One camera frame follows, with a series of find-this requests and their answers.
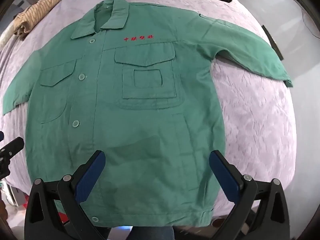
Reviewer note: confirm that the lavender bed blanket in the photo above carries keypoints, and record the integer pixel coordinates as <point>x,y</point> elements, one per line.
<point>252,120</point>

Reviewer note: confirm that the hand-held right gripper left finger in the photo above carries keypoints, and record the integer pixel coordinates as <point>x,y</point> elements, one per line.
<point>91,172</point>

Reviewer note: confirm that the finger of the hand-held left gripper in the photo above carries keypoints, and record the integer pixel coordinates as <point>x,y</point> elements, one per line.
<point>11,148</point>

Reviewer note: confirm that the beige striped cloth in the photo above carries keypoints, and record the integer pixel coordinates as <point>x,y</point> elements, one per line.
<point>35,13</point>

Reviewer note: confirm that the green work jacket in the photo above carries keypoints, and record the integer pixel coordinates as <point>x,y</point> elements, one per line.
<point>140,135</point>

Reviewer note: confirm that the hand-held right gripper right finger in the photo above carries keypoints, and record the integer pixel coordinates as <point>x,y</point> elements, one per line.
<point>223,173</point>

